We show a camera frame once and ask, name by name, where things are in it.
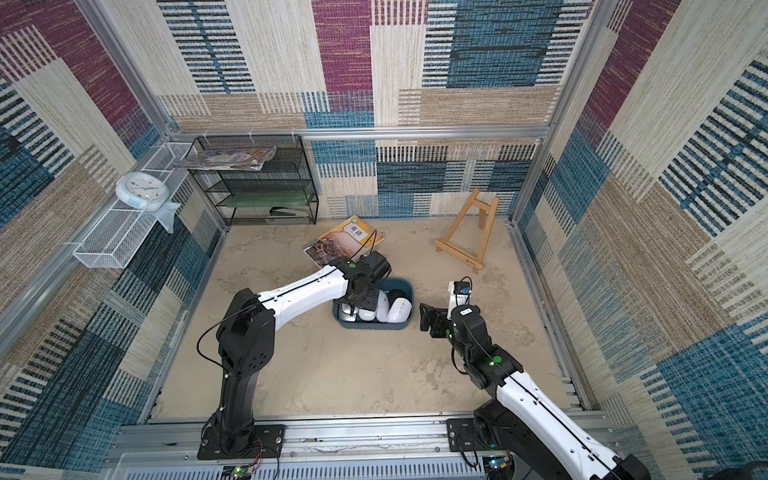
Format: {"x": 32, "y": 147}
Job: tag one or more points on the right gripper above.
{"x": 436, "y": 318}

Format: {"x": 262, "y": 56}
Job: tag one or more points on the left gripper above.
{"x": 371, "y": 301}

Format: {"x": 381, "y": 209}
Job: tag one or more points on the white ribbed mouse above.
{"x": 400, "y": 307}

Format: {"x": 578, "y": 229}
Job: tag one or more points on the silver slim mouse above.
{"x": 347, "y": 313}

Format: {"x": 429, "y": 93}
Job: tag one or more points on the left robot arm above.
{"x": 246, "y": 341}

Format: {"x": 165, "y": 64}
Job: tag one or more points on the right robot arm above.
{"x": 520, "y": 417}

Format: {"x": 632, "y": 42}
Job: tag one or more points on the teal plastic storage box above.
{"x": 386, "y": 285}

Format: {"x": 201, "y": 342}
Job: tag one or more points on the white mouse in box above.
{"x": 366, "y": 315}

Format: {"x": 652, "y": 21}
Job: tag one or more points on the yellow textbook on table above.
{"x": 350, "y": 239}

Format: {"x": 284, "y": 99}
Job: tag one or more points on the magazine on shelf top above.
{"x": 250, "y": 159}

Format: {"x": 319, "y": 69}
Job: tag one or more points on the white round clock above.
{"x": 142, "y": 191}

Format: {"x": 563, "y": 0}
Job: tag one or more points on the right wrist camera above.
{"x": 459, "y": 293}

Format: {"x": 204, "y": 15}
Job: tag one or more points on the black wire mesh shelf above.
{"x": 282, "y": 192}

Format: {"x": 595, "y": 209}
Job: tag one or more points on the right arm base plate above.
{"x": 466, "y": 435}

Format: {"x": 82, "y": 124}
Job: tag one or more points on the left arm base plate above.
{"x": 257, "y": 440}

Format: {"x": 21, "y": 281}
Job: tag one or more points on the white wire wall basket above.
{"x": 115, "y": 237}

